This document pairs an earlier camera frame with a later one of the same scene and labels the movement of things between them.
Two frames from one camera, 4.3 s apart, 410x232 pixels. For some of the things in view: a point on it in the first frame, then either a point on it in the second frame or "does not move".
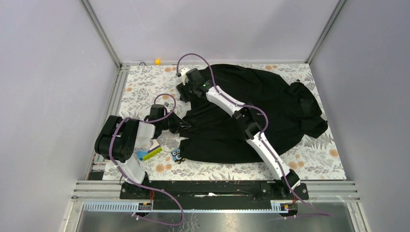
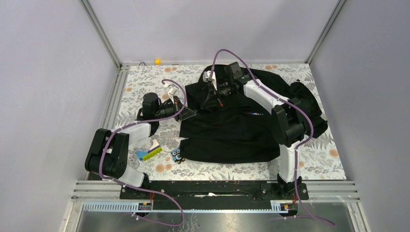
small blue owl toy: (177, 156) does not move
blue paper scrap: (140, 154) does not move
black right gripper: (182, 90) -> (212, 100)
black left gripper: (179, 125) -> (185, 112)
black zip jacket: (287, 113) does not move
